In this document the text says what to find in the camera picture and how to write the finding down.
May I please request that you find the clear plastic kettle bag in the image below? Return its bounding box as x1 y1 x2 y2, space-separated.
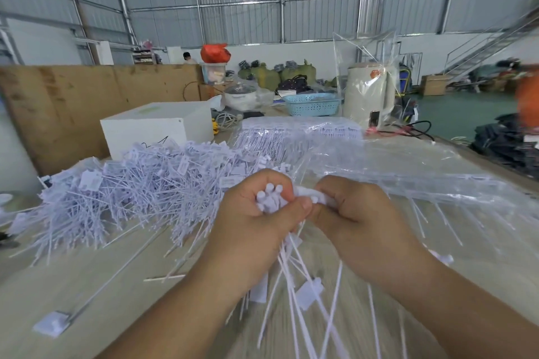
332 30 399 131

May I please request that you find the orange blurred object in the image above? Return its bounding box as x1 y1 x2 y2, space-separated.
515 70 539 133

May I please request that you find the person's left forearm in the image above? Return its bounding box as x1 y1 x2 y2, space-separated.
96 261 264 359

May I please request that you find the person's right forearm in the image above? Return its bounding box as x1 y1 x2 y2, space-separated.
381 254 539 359

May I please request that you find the pile of white tag ties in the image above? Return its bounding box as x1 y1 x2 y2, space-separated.
8 139 297 269

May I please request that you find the white rice cooker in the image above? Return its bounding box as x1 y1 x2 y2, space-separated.
222 82 259 112

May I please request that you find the person's left hand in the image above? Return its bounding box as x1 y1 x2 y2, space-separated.
201 169 313 289

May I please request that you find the orange plastic bag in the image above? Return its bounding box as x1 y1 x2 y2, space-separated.
200 43 232 64

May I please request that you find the bundle of white cable ties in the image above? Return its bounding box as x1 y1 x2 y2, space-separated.
236 181 409 359

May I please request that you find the person's right hand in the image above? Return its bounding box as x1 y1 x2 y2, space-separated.
309 175 427 290

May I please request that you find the black bag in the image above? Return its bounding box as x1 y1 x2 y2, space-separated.
277 75 313 95

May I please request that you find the brown wooden board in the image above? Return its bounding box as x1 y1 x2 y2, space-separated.
0 63 205 178

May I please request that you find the cardboard box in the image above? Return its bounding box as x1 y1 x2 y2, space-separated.
420 74 450 97

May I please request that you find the blue plastic basket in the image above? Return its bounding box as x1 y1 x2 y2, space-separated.
282 92 342 117

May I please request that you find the black cable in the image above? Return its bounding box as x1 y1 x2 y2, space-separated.
377 120 435 143

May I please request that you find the white power cable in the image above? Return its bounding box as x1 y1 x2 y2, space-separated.
211 112 244 135

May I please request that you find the pile of dark clothes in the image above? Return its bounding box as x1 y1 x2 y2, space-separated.
469 112 539 181

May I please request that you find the cream electric kettle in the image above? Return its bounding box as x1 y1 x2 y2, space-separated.
343 62 397 131

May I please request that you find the white box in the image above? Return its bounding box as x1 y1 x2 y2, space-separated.
100 101 215 160

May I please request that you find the metal staircase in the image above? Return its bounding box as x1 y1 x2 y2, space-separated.
441 7 539 82

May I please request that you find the green sack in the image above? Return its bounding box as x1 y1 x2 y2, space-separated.
281 59 318 83
238 61 281 90

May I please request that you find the clear plastic bag of ties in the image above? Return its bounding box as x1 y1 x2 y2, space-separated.
232 116 539 254

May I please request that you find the clear plastic container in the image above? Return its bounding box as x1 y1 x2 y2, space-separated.
202 62 228 85

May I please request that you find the single white tag tie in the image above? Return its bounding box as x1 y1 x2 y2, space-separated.
32 226 171 339

